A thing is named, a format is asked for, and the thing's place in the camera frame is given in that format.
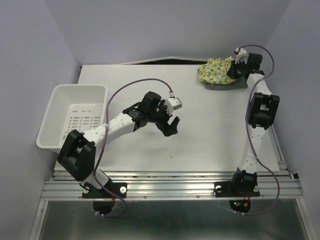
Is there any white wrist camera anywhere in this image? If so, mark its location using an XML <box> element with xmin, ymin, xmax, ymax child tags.
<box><xmin>234</xmin><ymin>47</ymin><xmax>248</xmax><ymax>64</ymax></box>
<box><xmin>164</xmin><ymin>97</ymin><xmax>183</xmax><ymax>115</ymax></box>

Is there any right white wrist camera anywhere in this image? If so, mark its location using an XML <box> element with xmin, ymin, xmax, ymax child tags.
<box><xmin>234</xmin><ymin>47</ymin><xmax>248</xmax><ymax>64</ymax></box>

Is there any yellow floral skirt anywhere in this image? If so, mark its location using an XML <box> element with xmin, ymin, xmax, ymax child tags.
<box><xmin>198</xmin><ymin>56</ymin><xmax>236</xmax><ymax>85</ymax></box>

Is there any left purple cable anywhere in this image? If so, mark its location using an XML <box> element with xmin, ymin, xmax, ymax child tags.
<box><xmin>92</xmin><ymin>78</ymin><xmax>176</xmax><ymax>218</ymax></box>

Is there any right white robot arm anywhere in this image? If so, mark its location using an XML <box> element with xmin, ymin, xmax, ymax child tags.
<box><xmin>227</xmin><ymin>48</ymin><xmax>280</xmax><ymax>195</ymax></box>

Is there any grey pleated skirt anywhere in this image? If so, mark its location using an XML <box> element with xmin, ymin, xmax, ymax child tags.
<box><xmin>202</xmin><ymin>77</ymin><xmax>248</xmax><ymax>91</ymax></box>

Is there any white plastic bin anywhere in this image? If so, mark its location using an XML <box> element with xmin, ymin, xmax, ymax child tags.
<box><xmin>36</xmin><ymin>84</ymin><xmax>108</xmax><ymax>153</ymax></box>

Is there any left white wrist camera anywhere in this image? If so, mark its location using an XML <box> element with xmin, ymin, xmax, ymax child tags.
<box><xmin>164</xmin><ymin>97</ymin><xmax>183</xmax><ymax>115</ymax></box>

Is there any aluminium mounting rail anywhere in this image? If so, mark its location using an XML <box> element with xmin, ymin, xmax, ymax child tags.
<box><xmin>40</xmin><ymin>170</ymin><xmax>303</xmax><ymax>201</ymax></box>

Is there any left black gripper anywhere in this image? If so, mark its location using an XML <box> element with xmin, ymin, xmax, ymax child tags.
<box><xmin>147</xmin><ymin>100</ymin><xmax>179</xmax><ymax>137</ymax></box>

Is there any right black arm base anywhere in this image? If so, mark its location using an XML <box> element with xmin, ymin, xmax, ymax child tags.
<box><xmin>213</xmin><ymin>172</ymin><xmax>260</xmax><ymax>214</ymax></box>

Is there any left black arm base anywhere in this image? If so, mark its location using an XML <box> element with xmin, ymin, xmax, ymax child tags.
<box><xmin>79</xmin><ymin>180</ymin><xmax>128</xmax><ymax>218</ymax></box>

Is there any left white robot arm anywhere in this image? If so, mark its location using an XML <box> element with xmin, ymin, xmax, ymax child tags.
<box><xmin>57</xmin><ymin>91</ymin><xmax>183</xmax><ymax>197</ymax></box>

